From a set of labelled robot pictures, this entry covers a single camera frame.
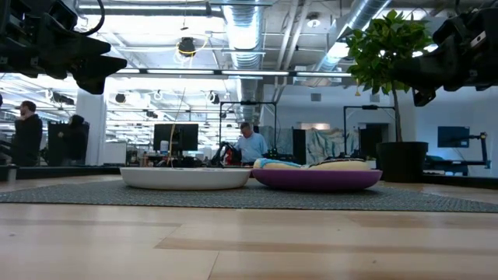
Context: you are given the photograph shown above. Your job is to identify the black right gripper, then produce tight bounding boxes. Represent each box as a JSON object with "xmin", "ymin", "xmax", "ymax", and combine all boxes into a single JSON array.
[{"xmin": 392, "ymin": 5, "xmax": 498, "ymax": 107}]

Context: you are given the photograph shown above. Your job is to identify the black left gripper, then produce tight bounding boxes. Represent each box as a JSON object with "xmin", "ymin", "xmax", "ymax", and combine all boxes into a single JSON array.
[{"xmin": 0, "ymin": 0, "xmax": 128, "ymax": 96}]

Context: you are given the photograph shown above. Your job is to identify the large chocolate iced donut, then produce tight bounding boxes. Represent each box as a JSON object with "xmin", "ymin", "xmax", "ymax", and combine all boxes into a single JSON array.
[{"xmin": 309, "ymin": 156, "xmax": 373, "ymax": 171}]

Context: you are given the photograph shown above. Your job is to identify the large light blue donut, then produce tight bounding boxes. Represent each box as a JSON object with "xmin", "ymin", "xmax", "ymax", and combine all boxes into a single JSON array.
[{"xmin": 253, "ymin": 157, "xmax": 303, "ymax": 170}]

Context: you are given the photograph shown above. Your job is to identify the green leafy plant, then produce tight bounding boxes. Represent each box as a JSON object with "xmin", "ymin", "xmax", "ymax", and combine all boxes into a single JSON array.
[{"xmin": 345, "ymin": 8, "xmax": 435, "ymax": 144}]

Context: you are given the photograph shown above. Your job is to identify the black plant pot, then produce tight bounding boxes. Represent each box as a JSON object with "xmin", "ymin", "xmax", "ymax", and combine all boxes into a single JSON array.
[{"xmin": 375, "ymin": 141, "xmax": 430, "ymax": 184}]

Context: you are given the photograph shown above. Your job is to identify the person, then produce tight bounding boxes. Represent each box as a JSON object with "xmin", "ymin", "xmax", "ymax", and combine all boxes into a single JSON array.
[
  {"xmin": 58, "ymin": 114, "xmax": 90, "ymax": 166},
  {"xmin": 13, "ymin": 100, "xmax": 44, "ymax": 167},
  {"xmin": 232, "ymin": 121, "xmax": 269, "ymax": 166}
]

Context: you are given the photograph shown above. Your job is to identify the black robot workstation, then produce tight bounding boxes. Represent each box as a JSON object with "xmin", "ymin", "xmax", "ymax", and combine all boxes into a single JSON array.
[{"xmin": 426, "ymin": 131, "xmax": 492, "ymax": 177}]

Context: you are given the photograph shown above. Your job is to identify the marbled room divider panel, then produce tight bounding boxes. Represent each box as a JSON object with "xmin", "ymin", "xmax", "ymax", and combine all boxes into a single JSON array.
[{"xmin": 306, "ymin": 128, "xmax": 359, "ymax": 164}]

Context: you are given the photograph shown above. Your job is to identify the black computer monitor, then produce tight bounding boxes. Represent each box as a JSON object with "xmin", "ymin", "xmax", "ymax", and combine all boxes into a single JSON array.
[{"xmin": 153, "ymin": 123, "xmax": 200, "ymax": 152}]

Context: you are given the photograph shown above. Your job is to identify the dark grey woven placemat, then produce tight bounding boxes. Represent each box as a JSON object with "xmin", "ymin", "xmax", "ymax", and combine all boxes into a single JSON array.
[{"xmin": 0, "ymin": 179, "xmax": 498, "ymax": 214}]

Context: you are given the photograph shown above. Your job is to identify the purple round plate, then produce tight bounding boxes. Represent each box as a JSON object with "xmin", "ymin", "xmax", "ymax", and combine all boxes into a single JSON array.
[{"xmin": 251, "ymin": 168, "xmax": 384, "ymax": 193}]

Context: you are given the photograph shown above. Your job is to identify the LED light bar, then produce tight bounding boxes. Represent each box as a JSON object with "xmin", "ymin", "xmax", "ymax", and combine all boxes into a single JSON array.
[{"xmin": 104, "ymin": 68, "xmax": 353, "ymax": 81}]

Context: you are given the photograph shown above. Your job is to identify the white round plate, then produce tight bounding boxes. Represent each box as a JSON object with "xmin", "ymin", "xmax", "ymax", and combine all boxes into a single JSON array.
[{"xmin": 119, "ymin": 166, "xmax": 252, "ymax": 191}]

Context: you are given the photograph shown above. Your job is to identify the red black backpack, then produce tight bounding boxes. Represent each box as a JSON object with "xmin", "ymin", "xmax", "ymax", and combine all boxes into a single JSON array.
[{"xmin": 212, "ymin": 142, "xmax": 242, "ymax": 167}]

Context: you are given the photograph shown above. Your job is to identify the blue wall screen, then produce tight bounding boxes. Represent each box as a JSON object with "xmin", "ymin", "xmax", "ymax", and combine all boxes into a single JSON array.
[{"xmin": 437, "ymin": 125, "xmax": 471, "ymax": 149}]

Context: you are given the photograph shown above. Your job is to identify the black camera rig frame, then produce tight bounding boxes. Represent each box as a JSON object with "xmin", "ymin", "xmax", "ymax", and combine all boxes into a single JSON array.
[
  {"xmin": 343, "ymin": 104, "xmax": 397, "ymax": 156},
  {"xmin": 219, "ymin": 100, "xmax": 278, "ymax": 156}
]

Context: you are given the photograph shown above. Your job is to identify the silver spiral air duct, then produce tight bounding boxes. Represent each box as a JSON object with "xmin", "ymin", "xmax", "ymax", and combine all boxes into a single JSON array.
[
  {"xmin": 221, "ymin": 0, "xmax": 269, "ymax": 125},
  {"xmin": 310, "ymin": 0, "xmax": 392, "ymax": 75}
]

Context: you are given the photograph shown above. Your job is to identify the overhead camera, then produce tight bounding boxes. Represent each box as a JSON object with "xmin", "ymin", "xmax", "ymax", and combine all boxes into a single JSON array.
[{"xmin": 177, "ymin": 37, "xmax": 198, "ymax": 58}]

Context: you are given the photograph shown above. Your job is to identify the yellow hanging cable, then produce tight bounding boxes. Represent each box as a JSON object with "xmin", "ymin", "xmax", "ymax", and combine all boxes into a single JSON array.
[{"xmin": 167, "ymin": 87, "xmax": 187, "ymax": 169}]

